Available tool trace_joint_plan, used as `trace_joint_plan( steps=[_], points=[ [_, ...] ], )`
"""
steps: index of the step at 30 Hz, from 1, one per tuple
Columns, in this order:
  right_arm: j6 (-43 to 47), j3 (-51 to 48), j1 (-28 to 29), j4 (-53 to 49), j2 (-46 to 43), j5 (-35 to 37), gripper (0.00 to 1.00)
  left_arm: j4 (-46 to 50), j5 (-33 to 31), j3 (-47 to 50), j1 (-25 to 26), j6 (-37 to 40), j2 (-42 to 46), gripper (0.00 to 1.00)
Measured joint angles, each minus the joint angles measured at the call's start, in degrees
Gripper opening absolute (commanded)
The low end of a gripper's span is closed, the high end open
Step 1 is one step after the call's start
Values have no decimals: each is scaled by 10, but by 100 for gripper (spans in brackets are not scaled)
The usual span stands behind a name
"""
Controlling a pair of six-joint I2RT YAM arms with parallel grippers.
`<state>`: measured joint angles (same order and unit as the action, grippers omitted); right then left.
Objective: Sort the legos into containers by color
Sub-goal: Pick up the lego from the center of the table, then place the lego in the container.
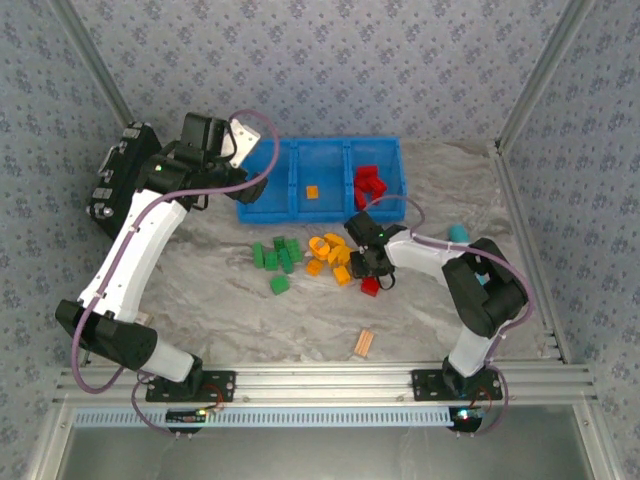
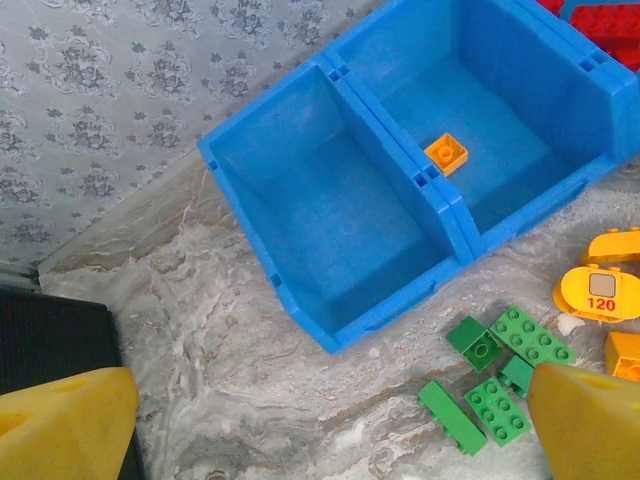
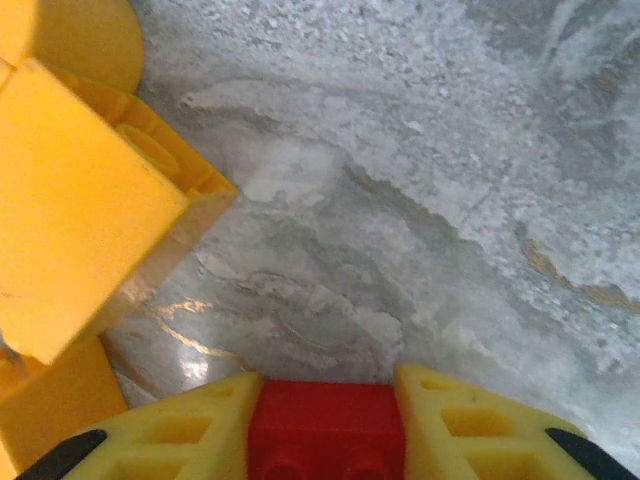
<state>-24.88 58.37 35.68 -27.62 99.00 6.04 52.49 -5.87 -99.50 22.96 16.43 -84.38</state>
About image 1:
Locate black carrying case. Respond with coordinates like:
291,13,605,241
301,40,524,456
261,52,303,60
85,121,164,241

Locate small wooden block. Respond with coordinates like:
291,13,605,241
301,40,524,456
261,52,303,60
353,328,376,359

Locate small circuit board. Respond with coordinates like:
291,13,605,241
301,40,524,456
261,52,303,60
448,406,485,432
165,408,209,426

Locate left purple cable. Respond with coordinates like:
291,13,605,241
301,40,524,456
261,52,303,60
71,109,281,439

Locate purple cable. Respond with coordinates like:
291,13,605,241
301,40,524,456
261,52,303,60
362,194,536,437
71,109,281,439

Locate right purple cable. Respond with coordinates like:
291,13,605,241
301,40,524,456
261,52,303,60
362,194,536,437

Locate aluminium frame post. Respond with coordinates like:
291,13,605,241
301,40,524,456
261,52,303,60
496,0,599,151
49,0,135,129

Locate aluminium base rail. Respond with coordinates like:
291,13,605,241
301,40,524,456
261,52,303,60
52,363,599,407

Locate slotted cable duct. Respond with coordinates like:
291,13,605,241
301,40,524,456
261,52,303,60
72,405,454,430

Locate aluminium side rail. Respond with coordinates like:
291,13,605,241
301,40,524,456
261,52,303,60
492,142,571,365

